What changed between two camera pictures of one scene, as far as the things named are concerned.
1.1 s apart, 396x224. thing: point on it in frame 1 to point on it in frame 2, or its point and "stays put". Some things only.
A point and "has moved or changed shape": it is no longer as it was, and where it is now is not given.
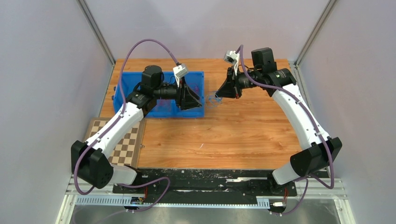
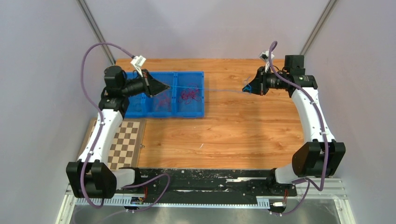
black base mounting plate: x=205 y=182 stays put
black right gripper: x=230 y=88 to x=259 y=85
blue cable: x=212 y=101 has moved or changed shape
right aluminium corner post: x=314 y=32 stays put
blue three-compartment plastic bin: x=194 y=81 stays put
